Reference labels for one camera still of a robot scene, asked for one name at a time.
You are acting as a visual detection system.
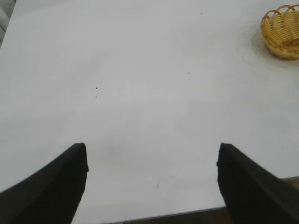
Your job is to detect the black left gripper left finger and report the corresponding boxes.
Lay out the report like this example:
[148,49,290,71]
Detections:
[0,142,89,224]

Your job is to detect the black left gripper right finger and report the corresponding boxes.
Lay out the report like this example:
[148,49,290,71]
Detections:
[216,142,299,224]

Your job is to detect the transparent plastic saucer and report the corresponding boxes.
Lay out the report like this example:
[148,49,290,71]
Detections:
[250,29,299,70]

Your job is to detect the yellow woven plastic basket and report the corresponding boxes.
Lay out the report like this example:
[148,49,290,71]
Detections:
[260,4,299,62]

